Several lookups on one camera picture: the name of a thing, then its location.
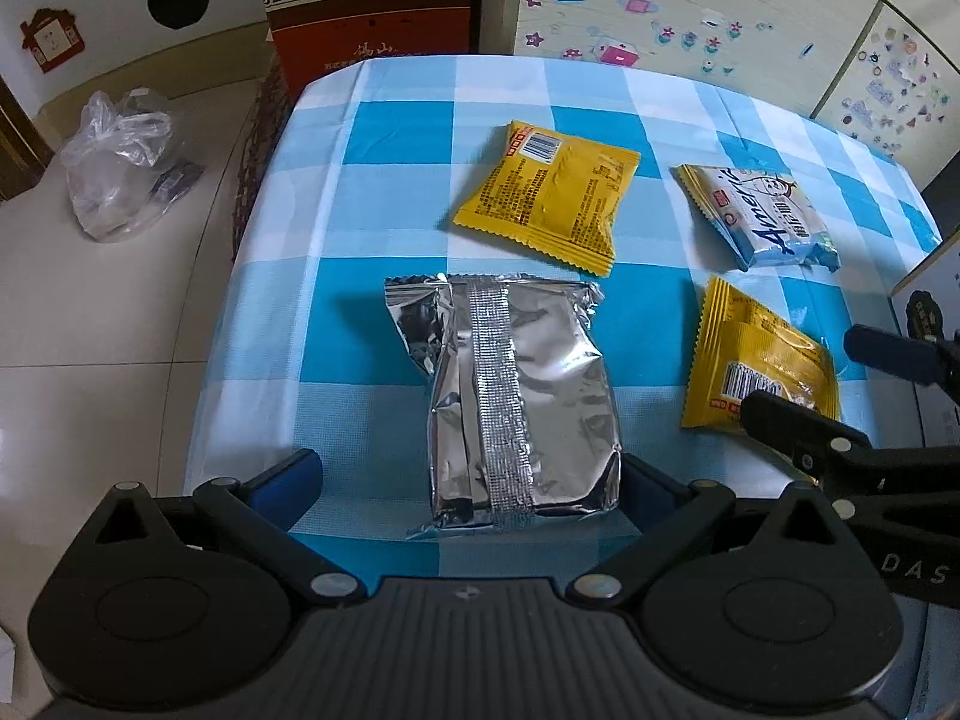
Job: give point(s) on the silver foil snack packet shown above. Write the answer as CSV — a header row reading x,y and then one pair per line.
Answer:
x,y
517,405

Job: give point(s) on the yellow snack packet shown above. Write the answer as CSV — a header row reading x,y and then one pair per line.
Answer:
x,y
750,345
547,195

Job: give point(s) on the clear plastic bag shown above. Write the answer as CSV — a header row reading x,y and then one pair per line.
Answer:
x,y
112,180

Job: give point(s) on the dark patterned cloth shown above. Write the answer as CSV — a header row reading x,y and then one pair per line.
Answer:
x,y
255,165

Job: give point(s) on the red house socket sticker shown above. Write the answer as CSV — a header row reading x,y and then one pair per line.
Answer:
x,y
49,41

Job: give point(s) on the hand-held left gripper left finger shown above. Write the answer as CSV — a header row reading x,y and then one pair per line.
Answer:
x,y
289,484

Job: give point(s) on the brown and red carton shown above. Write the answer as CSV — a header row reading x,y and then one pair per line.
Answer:
x,y
360,22

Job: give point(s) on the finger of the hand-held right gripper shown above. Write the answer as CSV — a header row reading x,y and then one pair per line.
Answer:
x,y
795,427
900,356

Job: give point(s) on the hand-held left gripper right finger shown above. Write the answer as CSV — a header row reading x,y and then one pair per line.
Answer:
x,y
645,499

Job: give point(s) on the blue checked tablecloth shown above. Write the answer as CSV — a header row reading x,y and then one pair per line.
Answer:
x,y
390,135

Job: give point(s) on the cream cabinet with stickers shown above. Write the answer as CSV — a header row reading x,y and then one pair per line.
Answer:
x,y
750,15

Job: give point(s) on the wooden door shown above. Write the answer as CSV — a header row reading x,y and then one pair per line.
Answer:
x,y
15,157

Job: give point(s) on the cardboard box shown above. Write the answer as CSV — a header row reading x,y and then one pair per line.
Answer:
x,y
930,300

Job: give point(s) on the white and blue snack packet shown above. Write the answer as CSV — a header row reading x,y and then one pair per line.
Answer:
x,y
765,217

